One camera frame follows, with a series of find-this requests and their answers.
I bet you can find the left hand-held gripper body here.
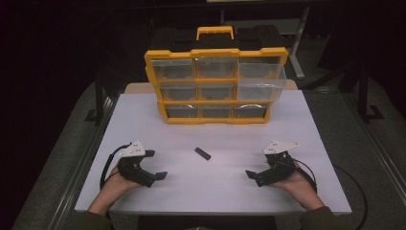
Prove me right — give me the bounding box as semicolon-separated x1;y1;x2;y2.
117;139;158;189

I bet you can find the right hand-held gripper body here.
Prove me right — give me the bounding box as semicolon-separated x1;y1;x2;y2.
255;139;302;188

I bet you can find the person's right hand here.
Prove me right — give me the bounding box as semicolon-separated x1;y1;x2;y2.
269;160;324;211

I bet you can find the person's left hand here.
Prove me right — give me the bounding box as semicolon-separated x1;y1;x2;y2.
95;170;142;211

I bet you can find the small black rectangular block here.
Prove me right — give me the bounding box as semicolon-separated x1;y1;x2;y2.
193;147;213;162

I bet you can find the yellow and black drawer organizer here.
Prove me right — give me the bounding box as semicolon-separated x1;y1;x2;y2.
144;25;289;126

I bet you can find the black metal stand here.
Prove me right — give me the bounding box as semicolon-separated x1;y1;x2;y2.
356;61;385;123
83;75;107;123

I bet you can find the pulled-out clear plastic drawer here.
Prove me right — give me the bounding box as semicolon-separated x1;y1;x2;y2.
236;62;287;104

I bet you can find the set of closed clear drawers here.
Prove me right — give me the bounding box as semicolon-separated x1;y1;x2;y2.
150;57;282;120

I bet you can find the grey metal stand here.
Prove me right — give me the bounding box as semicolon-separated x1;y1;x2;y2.
287;6;311;81

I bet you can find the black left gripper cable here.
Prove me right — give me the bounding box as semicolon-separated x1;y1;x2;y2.
99;142;133;190

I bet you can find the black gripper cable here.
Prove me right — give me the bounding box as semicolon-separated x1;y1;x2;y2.
292;158;318;195
99;142;133;190

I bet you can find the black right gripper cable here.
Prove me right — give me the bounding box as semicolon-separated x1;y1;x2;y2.
292;158;318;195

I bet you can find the thin black floor cable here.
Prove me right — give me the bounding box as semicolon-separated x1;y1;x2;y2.
332;164;369;230

